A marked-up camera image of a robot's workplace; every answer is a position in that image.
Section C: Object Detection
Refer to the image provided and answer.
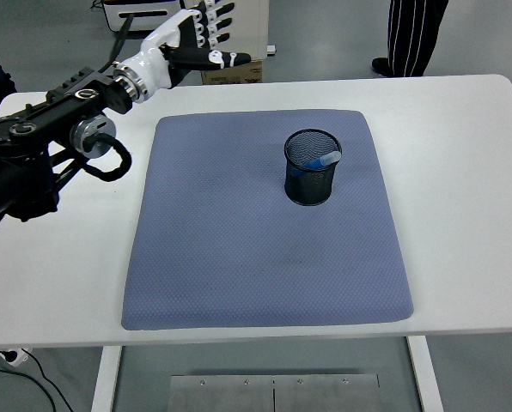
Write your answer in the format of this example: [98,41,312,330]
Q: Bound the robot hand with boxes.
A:
[137,0,253,91]

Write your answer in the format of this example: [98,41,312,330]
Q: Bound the blue marker pen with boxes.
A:
[290,150,342,178]

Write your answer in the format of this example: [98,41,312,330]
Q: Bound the black mesh pen holder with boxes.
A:
[283,129,344,206]

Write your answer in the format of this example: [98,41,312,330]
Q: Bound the white device with dark slot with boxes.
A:
[101,0,185,34]

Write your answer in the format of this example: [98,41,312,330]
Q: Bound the cardboard box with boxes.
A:
[200,59,264,86]

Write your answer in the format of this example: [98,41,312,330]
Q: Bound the white cabinet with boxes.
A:
[182,0,270,64]

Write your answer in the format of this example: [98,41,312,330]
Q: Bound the blue-grey textured mat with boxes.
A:
[120,109,414,331]

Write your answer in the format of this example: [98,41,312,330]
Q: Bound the person in striped trousers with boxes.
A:
[370,0,450,78]

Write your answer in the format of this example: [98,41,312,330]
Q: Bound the white table leg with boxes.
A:
[405,336,445,412]
[90,346,123,412]

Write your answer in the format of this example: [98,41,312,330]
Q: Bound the white power strip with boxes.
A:
[0,347,34,368]

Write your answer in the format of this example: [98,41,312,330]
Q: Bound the black floor cable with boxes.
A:
[0,359,75,412]

